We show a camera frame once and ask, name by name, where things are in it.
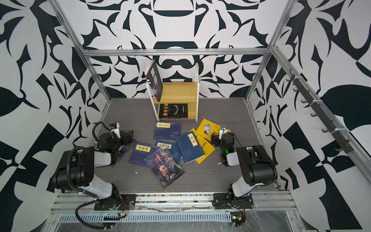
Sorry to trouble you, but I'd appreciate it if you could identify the purple book with old man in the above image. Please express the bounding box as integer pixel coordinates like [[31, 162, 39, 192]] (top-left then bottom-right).
[[144, 146, 185, 190]]

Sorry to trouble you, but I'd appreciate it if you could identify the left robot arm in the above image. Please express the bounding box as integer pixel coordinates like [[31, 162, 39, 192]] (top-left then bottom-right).
[[52, 129, 137, 211]]

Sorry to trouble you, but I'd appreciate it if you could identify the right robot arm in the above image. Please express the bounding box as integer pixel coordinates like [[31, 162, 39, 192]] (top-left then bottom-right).
[[211, 133, 277, 201]]

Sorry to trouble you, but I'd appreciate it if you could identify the yellow book under blue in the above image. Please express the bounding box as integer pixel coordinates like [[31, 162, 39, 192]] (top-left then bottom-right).
[[190, 128, 215, 164]]

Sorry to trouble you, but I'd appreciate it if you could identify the yellow book with figure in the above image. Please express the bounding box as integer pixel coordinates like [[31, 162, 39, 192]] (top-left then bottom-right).
[[196, 119, 220, 142]]

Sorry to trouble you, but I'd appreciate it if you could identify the black book lying in shelf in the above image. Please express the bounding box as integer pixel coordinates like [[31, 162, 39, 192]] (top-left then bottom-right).
[[158, 103, 188, 119]]

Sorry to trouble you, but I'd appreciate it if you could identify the wooden white bookshelf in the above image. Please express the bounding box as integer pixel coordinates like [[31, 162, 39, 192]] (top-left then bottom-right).
[[146, 64, 200, 121]]

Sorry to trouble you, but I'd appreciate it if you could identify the black book leaning upright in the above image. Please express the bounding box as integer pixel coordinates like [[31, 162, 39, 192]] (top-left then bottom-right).
[[145, 60, 163, 102]]

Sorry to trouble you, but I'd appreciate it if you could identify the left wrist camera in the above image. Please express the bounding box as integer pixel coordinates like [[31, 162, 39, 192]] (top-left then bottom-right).
[[109, 123, 121, 139]]

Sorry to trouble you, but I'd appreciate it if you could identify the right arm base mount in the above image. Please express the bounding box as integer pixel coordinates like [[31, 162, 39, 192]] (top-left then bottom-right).
[[212, 193, 254, 210]]

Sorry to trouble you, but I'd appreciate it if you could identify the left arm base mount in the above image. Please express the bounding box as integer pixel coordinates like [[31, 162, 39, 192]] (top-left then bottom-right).
[[94, 194, 137, 211]]

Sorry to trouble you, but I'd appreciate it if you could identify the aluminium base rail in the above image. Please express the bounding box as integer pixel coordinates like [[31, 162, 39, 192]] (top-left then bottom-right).
[[49, 189, 299, 215]]

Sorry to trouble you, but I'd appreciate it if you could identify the wall hook rail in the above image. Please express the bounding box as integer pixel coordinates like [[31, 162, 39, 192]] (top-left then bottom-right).
[[287, 68, 354, 154]]

